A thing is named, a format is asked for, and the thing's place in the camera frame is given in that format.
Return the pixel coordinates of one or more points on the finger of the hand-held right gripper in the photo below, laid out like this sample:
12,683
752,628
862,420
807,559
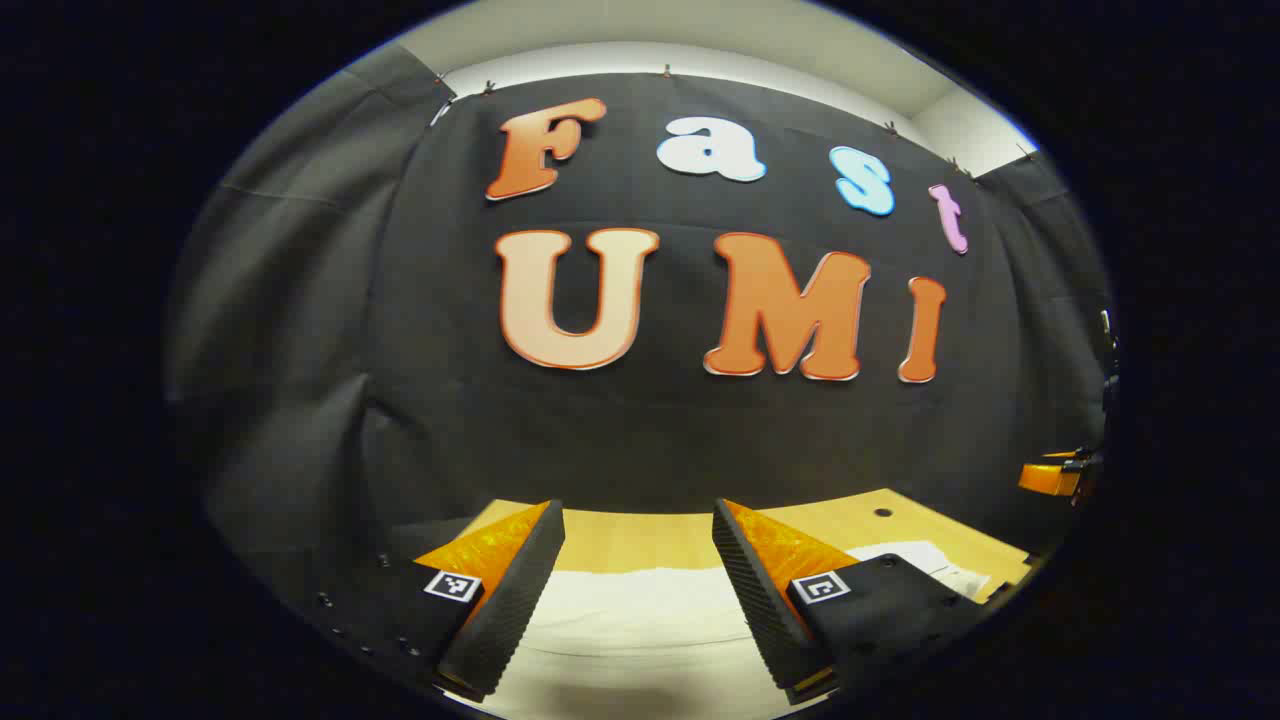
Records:
1048,476

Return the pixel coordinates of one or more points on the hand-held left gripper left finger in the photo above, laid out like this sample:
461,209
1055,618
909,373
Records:
510,600

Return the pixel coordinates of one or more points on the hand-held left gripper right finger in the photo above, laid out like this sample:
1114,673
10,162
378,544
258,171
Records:
765,610

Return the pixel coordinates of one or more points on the white jeans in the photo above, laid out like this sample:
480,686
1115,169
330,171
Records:
640,640

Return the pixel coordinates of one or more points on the black backdrop cloth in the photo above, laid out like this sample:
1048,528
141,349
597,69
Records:
650,430

